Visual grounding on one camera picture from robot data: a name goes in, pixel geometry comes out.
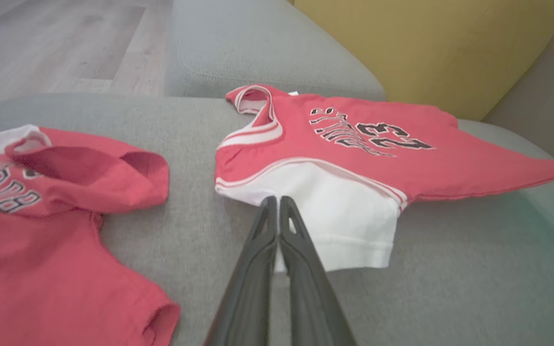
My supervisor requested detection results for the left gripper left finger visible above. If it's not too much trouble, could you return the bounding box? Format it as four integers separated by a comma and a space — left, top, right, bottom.
204, 195, 278, 346

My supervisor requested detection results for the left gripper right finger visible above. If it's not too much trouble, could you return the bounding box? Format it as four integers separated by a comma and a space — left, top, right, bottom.
279, 196, 357, 346

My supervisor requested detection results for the red white basketball shirt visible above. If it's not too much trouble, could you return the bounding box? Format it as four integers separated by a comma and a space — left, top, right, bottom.
214, 84, 554, 274
0, 124, 181, 346

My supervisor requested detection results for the small grey sofa cushion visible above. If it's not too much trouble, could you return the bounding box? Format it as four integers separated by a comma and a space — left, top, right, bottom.
164, 0, 386, 101

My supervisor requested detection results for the yellow sofa cushion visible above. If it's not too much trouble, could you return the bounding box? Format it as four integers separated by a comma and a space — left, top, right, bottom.
287, 0, 554, 121

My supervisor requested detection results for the grey sofa backrest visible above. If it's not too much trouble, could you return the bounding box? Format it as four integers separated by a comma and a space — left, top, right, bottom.
481, 0, 554, 161

